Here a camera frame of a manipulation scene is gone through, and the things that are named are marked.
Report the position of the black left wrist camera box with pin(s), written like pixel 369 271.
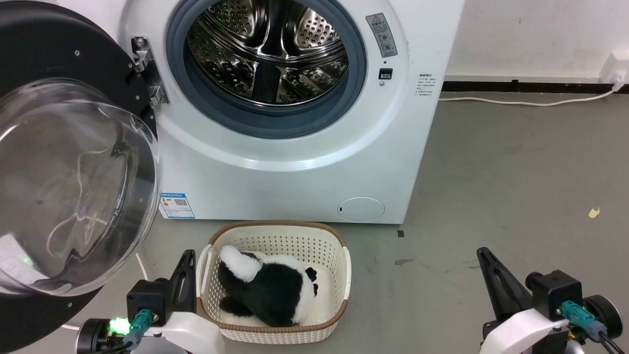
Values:
pixel 146 297

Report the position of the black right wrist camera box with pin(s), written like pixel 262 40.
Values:
pixel 555 290

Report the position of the white wall socket box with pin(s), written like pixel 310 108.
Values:
pixel 616 68

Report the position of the blue energy label sticker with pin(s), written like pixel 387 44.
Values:
pixel 177 205

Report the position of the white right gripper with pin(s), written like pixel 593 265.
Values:
pixel 521 334

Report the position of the black right wrist cylinder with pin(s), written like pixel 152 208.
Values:
pixel 607 314

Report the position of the black round glass washer door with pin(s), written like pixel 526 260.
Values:
pixel 59 49

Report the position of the stainless steel washer drum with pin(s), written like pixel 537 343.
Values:
pixel 314 29

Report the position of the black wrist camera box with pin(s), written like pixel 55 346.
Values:
pixel 146 297
pixel 555 290

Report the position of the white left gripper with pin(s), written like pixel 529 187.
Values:
pixel 192 334

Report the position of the black wrist cylinder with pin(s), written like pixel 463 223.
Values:
pixel 607 314
pixel 92 337

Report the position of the yellow paper scrap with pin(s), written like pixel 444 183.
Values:
pixel 594 212

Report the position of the grey warning sticker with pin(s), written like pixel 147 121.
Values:
pixel 382 35

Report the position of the white front-load washing machine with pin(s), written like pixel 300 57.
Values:
pixel 295 187

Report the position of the black left wrist cylinder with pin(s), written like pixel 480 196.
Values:
pixel 92 337

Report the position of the black and white plush panda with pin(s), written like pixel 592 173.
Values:
pixel 275 290

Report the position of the cream plastic laundry basket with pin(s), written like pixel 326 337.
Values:
pixel 295 241

